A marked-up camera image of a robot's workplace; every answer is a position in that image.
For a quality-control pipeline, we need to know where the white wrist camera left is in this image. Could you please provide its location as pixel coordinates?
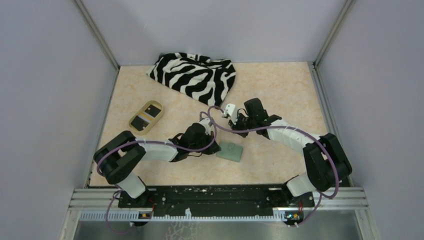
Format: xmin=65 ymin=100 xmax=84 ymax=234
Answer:
xmin=198 ymin=117 xmax=213 ymax=135

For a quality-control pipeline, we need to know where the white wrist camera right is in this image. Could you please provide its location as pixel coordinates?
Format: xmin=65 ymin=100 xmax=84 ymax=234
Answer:
xmin=221 ymin=103 xmax=238 ymax=123

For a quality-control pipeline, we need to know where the green card holder wallet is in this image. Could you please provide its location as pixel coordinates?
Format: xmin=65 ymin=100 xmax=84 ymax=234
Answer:
xmin=216 ymin=141 xmax=244 ymax=163

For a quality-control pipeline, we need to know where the beige oval tray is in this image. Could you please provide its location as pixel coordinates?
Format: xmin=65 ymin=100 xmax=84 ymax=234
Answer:
xmin=128 ymin=100 xmax=165 ymax=136

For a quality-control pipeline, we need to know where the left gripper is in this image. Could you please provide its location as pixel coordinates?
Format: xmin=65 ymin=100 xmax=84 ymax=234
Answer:
xmin=189 ymin=130 xmax=221 ymax=155

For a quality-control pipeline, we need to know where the dark vip card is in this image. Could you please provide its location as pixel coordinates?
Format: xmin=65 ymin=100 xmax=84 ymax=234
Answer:
xmin=130 ymin=116 xmax=149 ymax=131
xmin=145 ymin=104 xmax=161 ymax=118

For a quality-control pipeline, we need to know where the zebra striped cloth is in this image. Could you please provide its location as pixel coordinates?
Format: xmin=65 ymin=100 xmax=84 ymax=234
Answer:
xmin=146 ymin=52 xmax=237 ymax=107

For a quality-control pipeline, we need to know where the aluminium front rail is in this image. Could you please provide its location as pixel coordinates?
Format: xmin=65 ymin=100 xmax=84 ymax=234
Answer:
xmin=60 ymin=184 xmax=380 ymax=240

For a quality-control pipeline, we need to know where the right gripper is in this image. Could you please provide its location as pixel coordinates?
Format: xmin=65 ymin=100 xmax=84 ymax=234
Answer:
xmin=228 ymin=111 xmax=256 ymax=139

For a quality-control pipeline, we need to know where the dark VIP card lower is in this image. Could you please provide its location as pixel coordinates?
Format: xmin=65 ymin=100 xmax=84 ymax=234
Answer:
xmin=130 ymin=116 xmax=149 ymax=131

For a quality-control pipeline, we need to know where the yellow card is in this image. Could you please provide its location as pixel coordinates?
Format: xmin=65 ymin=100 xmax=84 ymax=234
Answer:
xmin=138 ymin=113 xmax=154 ymax=122

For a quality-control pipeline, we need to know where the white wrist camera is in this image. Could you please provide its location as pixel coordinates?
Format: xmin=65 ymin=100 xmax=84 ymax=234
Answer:
xmin=221 ymin=103 xmax=238 ymax=123
xmin=198 ymin=117 xmax=213 ymax=135

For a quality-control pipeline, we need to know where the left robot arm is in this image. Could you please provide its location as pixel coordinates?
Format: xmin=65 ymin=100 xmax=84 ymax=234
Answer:
xmin=93 ymin=118 xmax=221 ymax=207

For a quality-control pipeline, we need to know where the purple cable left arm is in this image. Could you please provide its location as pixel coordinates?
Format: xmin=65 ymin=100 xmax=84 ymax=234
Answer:
xmin=96 ymin=110 xmax=219 ymax=233

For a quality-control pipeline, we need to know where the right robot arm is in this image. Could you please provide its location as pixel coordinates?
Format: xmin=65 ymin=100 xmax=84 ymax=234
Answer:
xmin=223 ymin=98 xmax=353 ymax=206

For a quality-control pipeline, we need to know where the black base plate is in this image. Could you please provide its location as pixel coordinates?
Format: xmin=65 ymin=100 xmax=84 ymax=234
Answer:
xmin=118 ymin=183 xmax=315 ymax=217

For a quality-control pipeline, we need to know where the dark VIP card upper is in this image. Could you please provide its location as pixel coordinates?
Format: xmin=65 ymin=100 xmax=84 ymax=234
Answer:
xmin=145 ymin=104 xmax=161 ymax=118

